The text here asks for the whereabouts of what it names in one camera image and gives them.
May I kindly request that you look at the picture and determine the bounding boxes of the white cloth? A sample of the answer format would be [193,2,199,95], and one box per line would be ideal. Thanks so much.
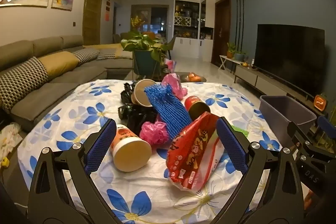
[0,123,24,161]

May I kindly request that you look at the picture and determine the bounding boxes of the large houndstooth cushion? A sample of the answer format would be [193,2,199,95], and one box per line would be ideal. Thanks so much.
[0,56,49,113]

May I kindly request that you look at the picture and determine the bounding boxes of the yellow cushion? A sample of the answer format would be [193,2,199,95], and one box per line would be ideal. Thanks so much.
[38,51,80,77]

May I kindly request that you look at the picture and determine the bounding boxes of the dark wooden door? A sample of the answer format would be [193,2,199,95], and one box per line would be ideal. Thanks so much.
[214,0,231,67]

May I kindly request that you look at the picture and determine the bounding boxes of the dark coffee table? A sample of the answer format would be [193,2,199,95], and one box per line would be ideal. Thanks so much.
[155,70,208,83]

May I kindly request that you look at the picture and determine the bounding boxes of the light wooden door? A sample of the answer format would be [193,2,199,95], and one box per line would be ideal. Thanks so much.
[82,0,103,46]

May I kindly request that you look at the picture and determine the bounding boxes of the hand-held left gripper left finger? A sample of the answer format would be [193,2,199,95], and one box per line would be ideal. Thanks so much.
[28,118,124,224]

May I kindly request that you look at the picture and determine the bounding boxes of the plant in orange pot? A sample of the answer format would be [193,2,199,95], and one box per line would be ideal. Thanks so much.
[227,42,236,59]

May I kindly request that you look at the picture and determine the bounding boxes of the striped cushion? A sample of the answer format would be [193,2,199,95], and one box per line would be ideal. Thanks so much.
[97,52,116,60]

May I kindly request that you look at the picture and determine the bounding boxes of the white display cabinet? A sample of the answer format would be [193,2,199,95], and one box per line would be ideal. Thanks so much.
[173,0,216,62]

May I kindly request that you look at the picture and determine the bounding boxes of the black plastic bag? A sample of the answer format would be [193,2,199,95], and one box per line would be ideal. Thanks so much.
[118,82,158,136]

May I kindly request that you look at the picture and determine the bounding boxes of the glass balcony door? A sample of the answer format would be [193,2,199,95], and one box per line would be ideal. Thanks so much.
[130,4,168,35]

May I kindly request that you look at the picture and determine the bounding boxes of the red snack bag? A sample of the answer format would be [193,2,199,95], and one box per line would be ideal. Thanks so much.
[165,111,234,191]

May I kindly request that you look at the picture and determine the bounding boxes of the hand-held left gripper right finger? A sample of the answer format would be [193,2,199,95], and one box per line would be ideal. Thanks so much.
[210,117,305,224]

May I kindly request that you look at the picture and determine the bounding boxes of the yellow flowers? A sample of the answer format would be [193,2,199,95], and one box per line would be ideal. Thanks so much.
[130,17,145,29]

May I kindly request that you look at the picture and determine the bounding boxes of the grey television cabinet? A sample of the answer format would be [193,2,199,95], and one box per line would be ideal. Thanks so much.
[234,63,319,109]

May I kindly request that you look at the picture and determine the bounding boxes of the small houndstooth cushion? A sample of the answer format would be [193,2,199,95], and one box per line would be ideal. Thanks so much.
[72,48,101,65]

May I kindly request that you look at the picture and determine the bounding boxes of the blue foam net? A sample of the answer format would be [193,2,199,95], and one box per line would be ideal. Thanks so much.
[144,83,193,141]

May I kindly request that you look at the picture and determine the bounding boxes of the flat screen television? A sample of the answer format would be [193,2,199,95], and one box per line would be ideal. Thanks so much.
[253,24,325,101]

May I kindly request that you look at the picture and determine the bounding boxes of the yellow sofa blanket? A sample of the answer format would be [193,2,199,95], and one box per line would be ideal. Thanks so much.
[91,43,124,59]

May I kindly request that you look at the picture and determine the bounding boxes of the white paper noodle cup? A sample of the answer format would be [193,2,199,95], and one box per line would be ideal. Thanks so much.
[110,124,153,172]

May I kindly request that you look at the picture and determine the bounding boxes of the grey sofa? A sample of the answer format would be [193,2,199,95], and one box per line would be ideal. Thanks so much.
[0,34,137,132]

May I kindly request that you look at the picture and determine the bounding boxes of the grey plastic bin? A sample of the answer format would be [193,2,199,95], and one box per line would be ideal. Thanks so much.
[260,95,318,135]

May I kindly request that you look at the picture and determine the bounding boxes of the pothos in large teal pot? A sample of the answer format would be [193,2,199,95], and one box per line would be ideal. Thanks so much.
[121,30,174,80]

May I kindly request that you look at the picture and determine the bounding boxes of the large pink plastic bag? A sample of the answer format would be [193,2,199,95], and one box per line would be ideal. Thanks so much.
[161,73,188,100]

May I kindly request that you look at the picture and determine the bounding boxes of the pink gift bag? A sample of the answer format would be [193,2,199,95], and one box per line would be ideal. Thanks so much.
[165,59,177,73]

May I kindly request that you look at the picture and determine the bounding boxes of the green wrapper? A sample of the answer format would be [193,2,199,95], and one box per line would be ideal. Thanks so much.
[231,126,248,138]

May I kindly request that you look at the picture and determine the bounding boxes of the blue floral tablecloth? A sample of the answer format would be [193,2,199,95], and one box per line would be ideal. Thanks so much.
[17,79,282,224]

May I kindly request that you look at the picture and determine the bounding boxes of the brown paper cup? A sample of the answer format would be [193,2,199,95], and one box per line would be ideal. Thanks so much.
[130,79,158,107]

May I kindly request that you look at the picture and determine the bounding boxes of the red can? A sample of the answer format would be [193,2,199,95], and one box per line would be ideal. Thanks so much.
[184,96,211,122]

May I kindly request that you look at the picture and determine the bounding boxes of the small pink plastic bag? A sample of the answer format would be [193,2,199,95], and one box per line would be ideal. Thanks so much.
[139,121,168,145]

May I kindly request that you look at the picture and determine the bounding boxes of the plate of oranges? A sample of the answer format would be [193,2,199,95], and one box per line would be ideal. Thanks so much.
[184,72,208,83]

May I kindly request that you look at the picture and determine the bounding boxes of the grey dining chair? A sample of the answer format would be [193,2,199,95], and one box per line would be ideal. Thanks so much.
[165,35,177,59]

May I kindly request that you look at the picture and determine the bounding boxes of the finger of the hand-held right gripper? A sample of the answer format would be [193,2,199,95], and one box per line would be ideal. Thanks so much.
[287,121,315,151]
[316,115,336,146]

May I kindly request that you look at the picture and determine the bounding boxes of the white folding stand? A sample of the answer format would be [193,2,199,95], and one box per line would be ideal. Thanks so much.
[219,55,246,72]

